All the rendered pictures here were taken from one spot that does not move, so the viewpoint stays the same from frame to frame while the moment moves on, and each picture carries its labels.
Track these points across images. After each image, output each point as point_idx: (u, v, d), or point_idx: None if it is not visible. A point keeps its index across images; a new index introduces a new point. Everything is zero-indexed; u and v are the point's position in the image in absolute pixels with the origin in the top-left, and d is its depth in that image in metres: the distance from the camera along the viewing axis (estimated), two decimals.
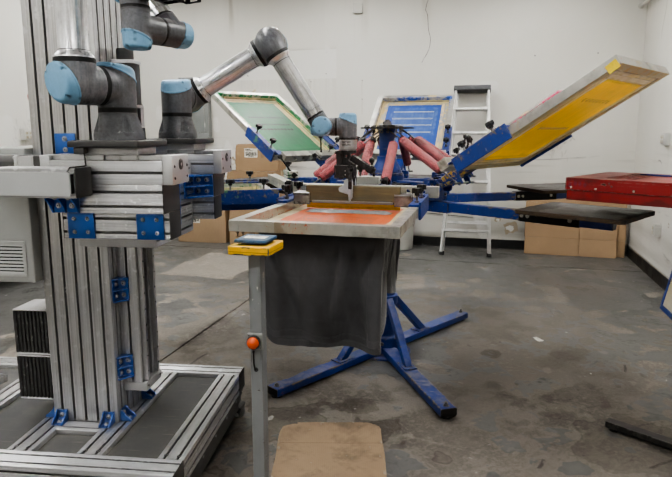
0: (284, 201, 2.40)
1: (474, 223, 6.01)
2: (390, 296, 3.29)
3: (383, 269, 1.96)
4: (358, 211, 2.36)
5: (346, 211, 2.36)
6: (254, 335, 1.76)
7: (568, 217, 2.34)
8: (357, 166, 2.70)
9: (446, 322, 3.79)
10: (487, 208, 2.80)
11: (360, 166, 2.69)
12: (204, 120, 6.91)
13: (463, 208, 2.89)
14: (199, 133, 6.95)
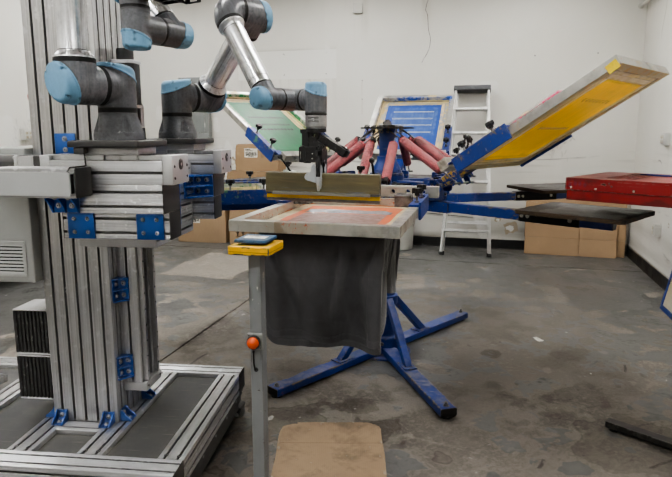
0: (284, 201, 2.40)
1: (474, 223, 6.01)
2: (390, 296, 3.29)
3: (383, 269, 1.96)
4: (358, 211, 2.36)
5: (346, 211, 2.36)
6: (254, 335, 1.76)
7: (568, 217, 2.34)
8: (357, 166, 2.70)
9: (446, 322, 3.79)
10: (487, 208, 2.80)
11: (360, 166, 2.69)
12: (204, 120, 6.91)
13: (463, 208, 2.89)
14: (199, 133, 6.95)
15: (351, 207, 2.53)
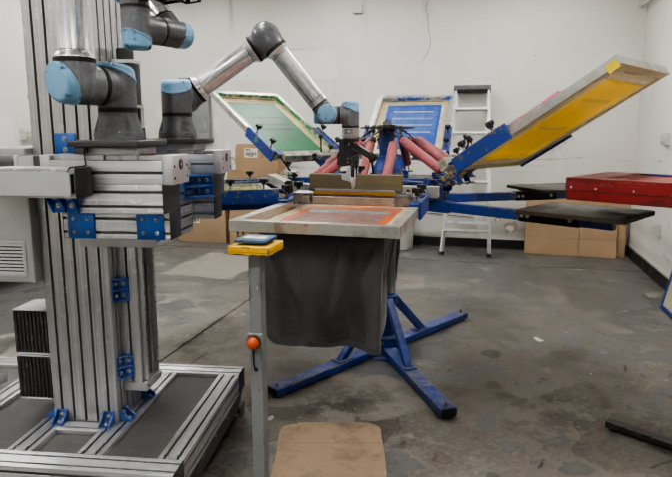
0: (284, 201, 2.40)
1: (474, 223, 6.01)
2: (390, 296, 3.29)
3: (383, 269, 1.96)
4: (358, 211, 2.36)
5: (346, 211, 2.36)
6: (254, 335, 1.76)
7: (568, 217, 2.34)
8: None
9: (446, 322, 3.79)
10: (487, 208, 2.80)
11: (360, 166, 2.69)
12: (204, 120, 6.91)
13: (463, 208, 2.89)
14: (199, 133, 6.95)
15: (351, 207, 2.53)
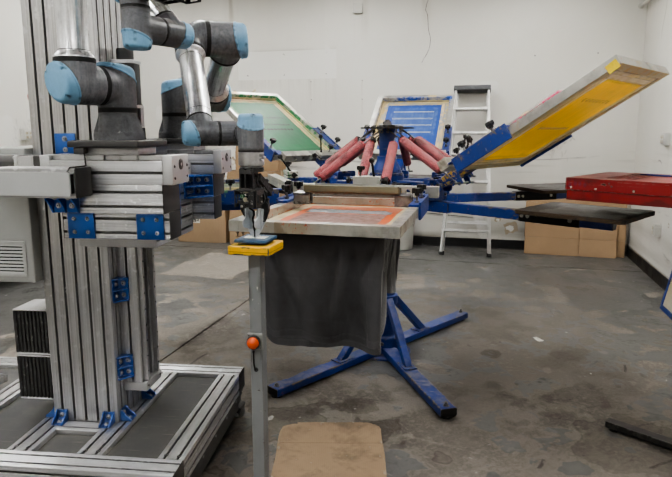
0: (284, 201, 2.40)
1: (474, 223, 6.01)
2: (390, 296, 3.29)
3: (383, 269, 1.96)
4: (358, 211, 2.36)
5: (346, 211, 2.36)
6: (254, 335, 1.76)
7: (568, 217, 2.34)
8: (357, 166, 2.70)
9: (446, 322, 3.79)
10: (487, 208, 2.80)
11: (360, 166, 2.69)
12: None
13: (463, 208, 2.89)
14: None
15: (351, 207, 2.53)
